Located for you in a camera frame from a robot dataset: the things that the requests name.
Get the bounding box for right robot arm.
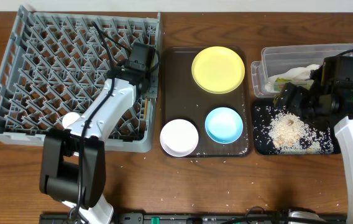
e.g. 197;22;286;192
273;52;353;223

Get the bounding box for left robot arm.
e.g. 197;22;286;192
39;43;160;223

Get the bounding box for white cup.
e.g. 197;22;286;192
62;112;80;129

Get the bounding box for light blue bowl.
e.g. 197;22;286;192
204;107;244;144

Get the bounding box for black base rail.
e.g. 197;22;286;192
39;207;351;224

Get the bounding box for black waste tray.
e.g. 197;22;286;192
250;98;342;156

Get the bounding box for dark brown serving tray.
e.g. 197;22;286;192
161;47;254;158

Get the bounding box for yellow plate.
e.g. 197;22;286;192
191;46;245;94

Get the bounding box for rice and food scraps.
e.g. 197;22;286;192
254;105;334;155

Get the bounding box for grey plastic dish rack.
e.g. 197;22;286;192
0;7;163;146

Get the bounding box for wooden chopstick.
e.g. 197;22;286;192
144;98;149;119

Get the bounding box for green orange snack wrapper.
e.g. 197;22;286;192
273;78;313;91

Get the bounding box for white napkin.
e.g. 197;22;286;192
265;64;320;93

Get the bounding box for clear plastic waste bin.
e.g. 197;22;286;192
251;44;353;98

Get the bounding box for white bowl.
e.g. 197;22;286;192
160;119;199;157

